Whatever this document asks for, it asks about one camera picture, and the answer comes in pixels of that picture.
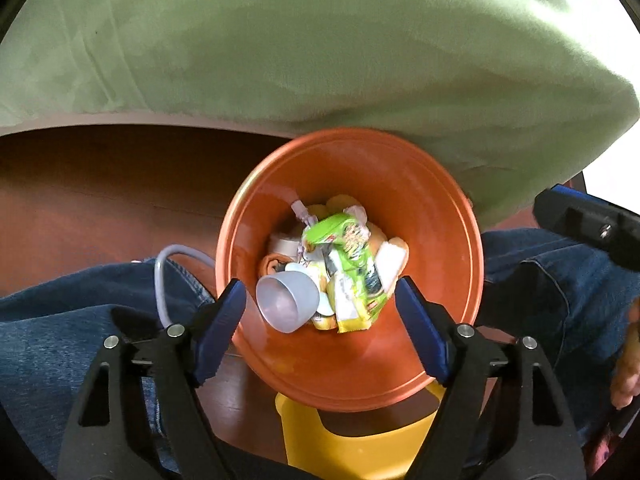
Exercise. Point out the person's right hand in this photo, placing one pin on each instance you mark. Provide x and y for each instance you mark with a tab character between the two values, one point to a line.
627	370

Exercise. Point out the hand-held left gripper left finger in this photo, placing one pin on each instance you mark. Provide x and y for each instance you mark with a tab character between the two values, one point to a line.
220	325

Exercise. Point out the green fleece blanket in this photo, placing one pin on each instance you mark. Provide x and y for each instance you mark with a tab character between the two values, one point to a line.
300	35

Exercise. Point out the translucent plastic cup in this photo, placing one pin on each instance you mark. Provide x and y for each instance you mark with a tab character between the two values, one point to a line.
287	302

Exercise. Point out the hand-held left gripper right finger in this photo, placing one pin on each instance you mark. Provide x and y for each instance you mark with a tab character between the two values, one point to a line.
422	325

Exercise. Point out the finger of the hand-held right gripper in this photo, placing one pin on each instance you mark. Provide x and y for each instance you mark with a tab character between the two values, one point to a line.
590	225

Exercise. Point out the green snack packet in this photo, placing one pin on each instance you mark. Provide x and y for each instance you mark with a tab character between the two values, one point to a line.
350	260

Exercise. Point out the yellow plastic stool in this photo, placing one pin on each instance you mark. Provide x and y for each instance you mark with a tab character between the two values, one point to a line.
350	450

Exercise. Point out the orange plastic bin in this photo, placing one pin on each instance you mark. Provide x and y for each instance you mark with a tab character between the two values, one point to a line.
400	185

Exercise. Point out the person's blue jeans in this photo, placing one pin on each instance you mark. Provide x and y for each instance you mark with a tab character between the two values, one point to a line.
50	335

